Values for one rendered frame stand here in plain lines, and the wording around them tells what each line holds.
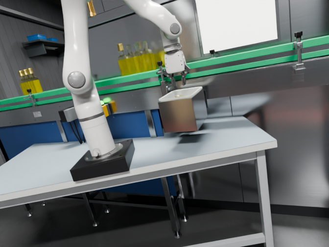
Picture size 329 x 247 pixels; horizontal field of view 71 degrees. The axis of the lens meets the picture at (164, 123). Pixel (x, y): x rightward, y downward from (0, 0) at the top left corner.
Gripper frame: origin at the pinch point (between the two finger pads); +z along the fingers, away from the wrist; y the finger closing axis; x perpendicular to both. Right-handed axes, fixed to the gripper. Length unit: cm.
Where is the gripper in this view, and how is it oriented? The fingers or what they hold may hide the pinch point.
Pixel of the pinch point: (178, 82)
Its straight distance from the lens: 120.1
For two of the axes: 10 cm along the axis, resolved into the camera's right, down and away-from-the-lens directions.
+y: -8.9, 0.6, 4.5
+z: 2.0, 9.4, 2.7
